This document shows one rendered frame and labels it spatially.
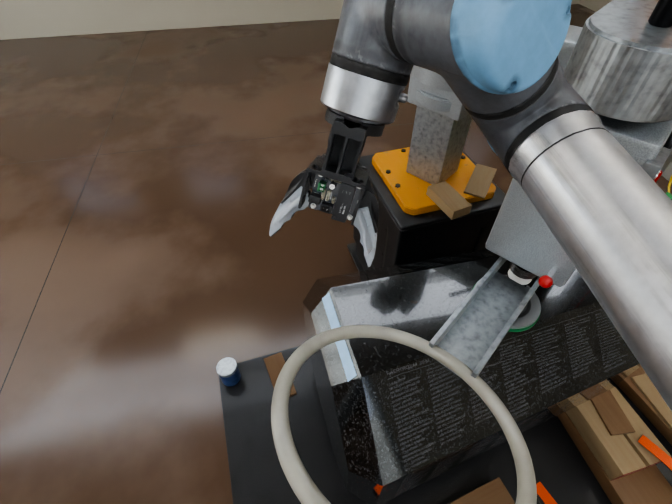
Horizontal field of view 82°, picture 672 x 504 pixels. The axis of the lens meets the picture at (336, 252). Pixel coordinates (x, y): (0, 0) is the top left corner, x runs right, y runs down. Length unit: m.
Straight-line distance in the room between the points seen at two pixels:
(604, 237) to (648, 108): 0.53
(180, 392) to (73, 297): 1.02
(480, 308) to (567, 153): 0.73
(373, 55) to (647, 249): 0.29
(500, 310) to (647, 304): 0.76
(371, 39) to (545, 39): 0.16
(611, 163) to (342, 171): 0.26
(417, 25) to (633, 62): 0.52
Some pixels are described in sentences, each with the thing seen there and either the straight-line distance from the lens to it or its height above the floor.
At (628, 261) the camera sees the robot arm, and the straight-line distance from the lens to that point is 0.36.
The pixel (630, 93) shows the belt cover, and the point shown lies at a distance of 0.86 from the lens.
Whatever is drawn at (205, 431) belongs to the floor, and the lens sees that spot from 2.13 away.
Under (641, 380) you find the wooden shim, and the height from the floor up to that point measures 0.10.
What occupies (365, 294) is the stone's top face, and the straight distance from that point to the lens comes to 1.36.
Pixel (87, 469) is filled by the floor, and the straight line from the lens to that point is 2.29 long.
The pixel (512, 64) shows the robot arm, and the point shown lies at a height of 1.82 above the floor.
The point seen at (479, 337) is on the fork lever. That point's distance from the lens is 1.03.
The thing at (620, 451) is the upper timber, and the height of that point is 0.19.
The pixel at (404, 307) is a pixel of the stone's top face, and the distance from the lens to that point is 1.34.
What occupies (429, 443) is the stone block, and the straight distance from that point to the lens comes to 1.37.
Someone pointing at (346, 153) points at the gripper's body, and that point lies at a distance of 0.46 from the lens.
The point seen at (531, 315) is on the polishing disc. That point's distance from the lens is 1.39.
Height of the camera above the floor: 1.94
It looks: 47 degrees down
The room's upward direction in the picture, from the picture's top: straight up
